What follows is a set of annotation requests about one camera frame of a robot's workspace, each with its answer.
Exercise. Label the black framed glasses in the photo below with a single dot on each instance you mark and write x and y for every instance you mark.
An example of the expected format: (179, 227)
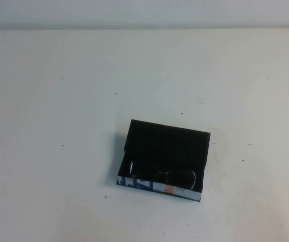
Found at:
(182, 179)

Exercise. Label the black glasses case printed front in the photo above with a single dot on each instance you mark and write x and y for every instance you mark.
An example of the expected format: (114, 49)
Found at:
(167, 141)

